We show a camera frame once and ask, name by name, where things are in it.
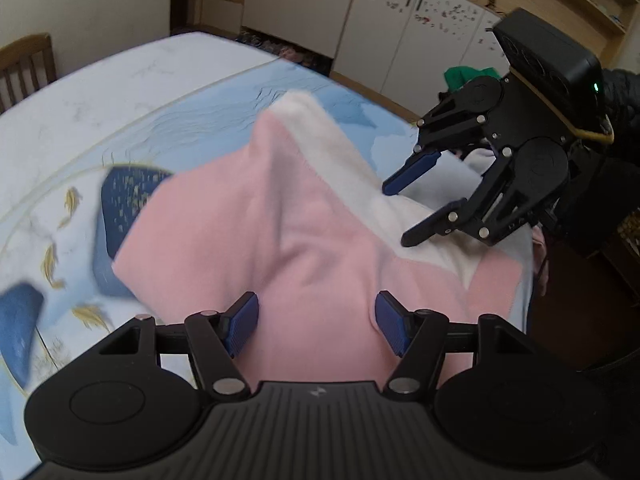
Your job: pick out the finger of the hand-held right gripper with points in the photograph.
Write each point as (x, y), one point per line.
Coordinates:
(435, 220)
(410, 170)

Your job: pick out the blue white printed tablecloth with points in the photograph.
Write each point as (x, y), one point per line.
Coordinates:
(150, 100)

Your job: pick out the green garment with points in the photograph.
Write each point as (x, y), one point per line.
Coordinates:
(465, 76)

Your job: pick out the white cabinet row with stickers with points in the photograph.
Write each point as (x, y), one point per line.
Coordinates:
(400, 25)

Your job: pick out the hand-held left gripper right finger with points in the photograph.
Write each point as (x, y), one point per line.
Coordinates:
(394, 322)

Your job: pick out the pile of shoes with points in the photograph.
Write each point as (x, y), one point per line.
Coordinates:
(280, 50)

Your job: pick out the slatted wooden chair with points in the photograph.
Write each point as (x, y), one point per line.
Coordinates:
(22, 70)

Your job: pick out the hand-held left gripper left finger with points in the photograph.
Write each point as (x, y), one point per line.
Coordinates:
(241, 325)

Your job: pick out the pink and white towel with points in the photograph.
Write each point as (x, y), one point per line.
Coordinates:
(310, 240)

